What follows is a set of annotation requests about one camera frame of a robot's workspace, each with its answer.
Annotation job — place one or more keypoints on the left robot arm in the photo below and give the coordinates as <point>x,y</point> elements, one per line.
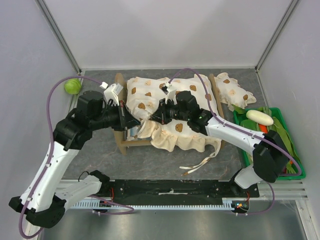
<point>41,204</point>

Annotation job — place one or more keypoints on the white cable duct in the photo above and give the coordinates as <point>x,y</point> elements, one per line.
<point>99,205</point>

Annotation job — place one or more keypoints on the blue white striped mattress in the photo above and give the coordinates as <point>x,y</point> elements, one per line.
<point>132,132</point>

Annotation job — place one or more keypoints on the orange carrot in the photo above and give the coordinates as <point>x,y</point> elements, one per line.
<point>263,128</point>

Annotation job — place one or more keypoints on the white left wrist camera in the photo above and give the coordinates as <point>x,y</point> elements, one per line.
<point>111,93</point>

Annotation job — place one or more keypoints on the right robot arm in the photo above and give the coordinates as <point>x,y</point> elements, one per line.
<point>268,150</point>

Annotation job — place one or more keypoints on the bear print cream quilt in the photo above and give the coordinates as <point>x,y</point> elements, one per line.
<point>143,96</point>

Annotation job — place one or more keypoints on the green cabbage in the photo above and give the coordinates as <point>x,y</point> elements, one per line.
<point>73,86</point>

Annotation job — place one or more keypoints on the wooden pet bed frame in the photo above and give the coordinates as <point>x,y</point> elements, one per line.
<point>119,136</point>

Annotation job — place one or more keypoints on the green plastic basket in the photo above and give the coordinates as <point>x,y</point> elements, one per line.
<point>284,119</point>

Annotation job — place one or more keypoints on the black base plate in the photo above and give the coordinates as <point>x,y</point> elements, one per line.
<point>174,192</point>

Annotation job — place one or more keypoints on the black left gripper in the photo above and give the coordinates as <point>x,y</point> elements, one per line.
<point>126,119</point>

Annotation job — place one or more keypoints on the bear print small pillow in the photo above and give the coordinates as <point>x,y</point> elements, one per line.
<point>231,93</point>

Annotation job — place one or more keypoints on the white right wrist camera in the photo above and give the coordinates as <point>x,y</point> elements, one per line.
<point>169,91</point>

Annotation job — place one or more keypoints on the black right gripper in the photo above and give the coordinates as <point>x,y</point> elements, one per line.
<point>161,113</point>

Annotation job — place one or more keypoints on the white radish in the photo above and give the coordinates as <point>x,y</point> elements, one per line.
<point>260,117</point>

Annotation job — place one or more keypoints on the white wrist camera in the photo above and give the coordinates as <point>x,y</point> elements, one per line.
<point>111,93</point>
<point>169,91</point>

